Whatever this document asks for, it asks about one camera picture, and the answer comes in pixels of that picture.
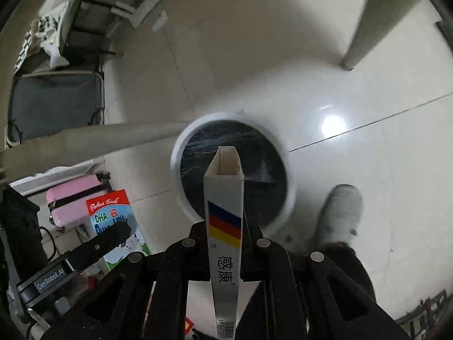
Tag red blue milk carton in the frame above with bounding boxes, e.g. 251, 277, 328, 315
85, 189, 152, 273

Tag white medicine box striped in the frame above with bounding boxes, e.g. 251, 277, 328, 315
204, 146, 244, 339

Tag white trash bin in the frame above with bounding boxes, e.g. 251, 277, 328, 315
170, 113, 296, 236

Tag pink suitcase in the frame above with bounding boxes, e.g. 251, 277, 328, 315
45, 173, 112, 230

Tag black trousered legs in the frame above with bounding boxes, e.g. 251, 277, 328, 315
316, 243, 376, 322

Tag white slipper right foot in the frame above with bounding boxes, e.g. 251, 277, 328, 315
314, 184, 364, 248

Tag cream table leg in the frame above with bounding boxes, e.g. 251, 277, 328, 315
341, 0, 421, 71
1, 121, 188, 184

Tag dark folding chair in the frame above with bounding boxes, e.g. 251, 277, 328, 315
5, 71, 104, 147

